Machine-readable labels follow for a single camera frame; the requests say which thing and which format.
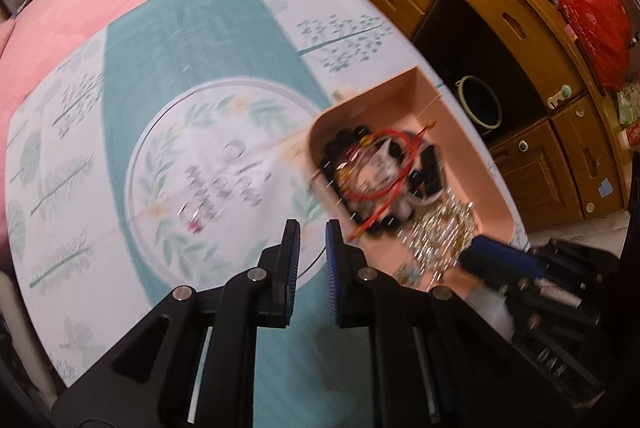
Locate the round black bin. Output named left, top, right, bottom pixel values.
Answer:
left=454, top=75, right=503, bottom=131

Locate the peach plastic tray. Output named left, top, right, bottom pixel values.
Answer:
left=306, top=65, right=526, bottom=294

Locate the wooden cabinet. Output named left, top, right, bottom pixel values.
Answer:
left=362, top=0, right=640, bottom=234

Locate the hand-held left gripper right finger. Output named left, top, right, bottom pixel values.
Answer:
left=324, top=218, right=576, bottom=428

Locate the rhinestone brooch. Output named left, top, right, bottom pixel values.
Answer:
left=400, top=200, right=481, bottom=269

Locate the black bead bracelet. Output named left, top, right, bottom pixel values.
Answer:
left=320, top=125, right=416, bottom=234

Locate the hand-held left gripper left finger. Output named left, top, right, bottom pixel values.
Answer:
left=50, top=218, right=302, bottom=428

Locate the clear bangle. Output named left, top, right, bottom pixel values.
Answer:
left=350, top=138, right=416, bottom=201

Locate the red plastic bag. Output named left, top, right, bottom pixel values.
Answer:
left=557, top=0, right=633, bottom=91

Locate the leaf print tablecloth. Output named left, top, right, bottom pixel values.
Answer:
left=5, top=0, right=528, bottom=389

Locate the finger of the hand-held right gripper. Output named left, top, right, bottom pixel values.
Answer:
left=459, top=235, right=546, bottom=280

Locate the red string bracelet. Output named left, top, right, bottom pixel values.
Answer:
left=345, top=120, right=436, bottom=241

